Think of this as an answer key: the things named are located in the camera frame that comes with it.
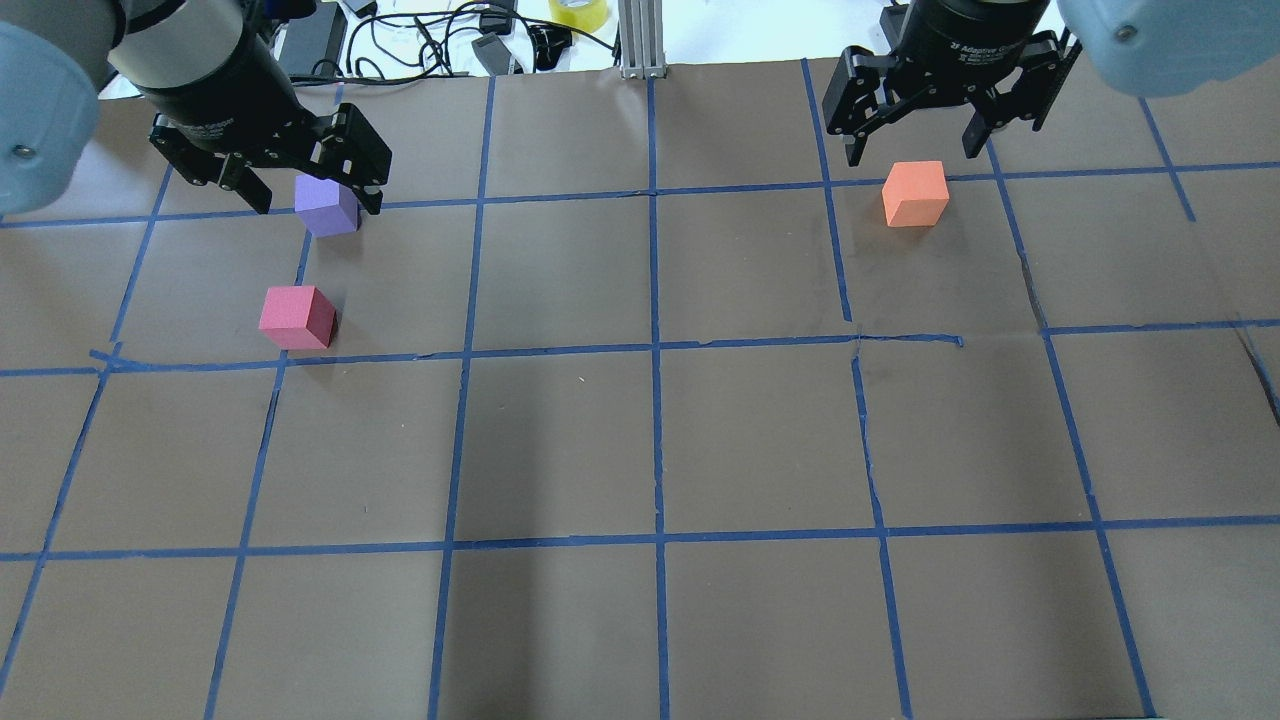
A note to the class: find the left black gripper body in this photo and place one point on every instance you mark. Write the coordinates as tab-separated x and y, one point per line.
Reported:
228	98

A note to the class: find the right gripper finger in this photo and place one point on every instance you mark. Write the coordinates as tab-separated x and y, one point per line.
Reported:
860	98
1043	66

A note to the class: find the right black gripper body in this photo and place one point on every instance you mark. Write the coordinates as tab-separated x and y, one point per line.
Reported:
968	35

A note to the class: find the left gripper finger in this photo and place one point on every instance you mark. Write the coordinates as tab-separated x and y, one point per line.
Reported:
201	167
354	154

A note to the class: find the orange foam block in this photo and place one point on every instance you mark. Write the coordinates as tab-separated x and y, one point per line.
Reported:
915	194

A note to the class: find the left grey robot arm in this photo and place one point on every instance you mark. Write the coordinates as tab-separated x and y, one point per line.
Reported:
56	58

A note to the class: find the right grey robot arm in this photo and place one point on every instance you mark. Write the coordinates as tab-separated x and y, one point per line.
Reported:
1161	48

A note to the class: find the purple foam block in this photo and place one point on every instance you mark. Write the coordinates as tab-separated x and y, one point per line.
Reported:
325	207

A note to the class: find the black power adapter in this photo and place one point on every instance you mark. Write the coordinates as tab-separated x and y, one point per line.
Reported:
310	46

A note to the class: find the pink foam block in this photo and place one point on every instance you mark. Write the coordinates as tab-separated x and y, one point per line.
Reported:
298	317

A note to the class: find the yellow tape roll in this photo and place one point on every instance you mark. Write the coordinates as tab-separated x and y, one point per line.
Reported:
584	15

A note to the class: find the brown paper table mat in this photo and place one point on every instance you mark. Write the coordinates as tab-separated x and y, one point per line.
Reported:
635	408

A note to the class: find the aluminium frame post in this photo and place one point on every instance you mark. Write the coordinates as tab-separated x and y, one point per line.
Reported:
641	53

